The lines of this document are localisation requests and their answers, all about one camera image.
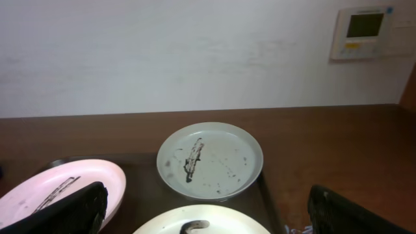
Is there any white plate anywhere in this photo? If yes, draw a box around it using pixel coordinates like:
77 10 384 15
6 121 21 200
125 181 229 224
134 205 270 234

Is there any dark brown serving tray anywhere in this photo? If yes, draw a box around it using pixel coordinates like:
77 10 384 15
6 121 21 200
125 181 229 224
39 153 286 233

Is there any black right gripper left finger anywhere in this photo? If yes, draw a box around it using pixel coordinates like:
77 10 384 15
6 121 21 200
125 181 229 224
1 181 108 234

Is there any grey plate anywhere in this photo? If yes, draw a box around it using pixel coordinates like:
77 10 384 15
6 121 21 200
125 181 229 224
156 122 264 201

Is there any wall control panel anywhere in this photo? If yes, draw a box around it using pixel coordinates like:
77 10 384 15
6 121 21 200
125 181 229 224
330 6 395 60

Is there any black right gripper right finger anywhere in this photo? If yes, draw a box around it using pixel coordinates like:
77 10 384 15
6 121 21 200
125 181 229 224
307 185 411 234

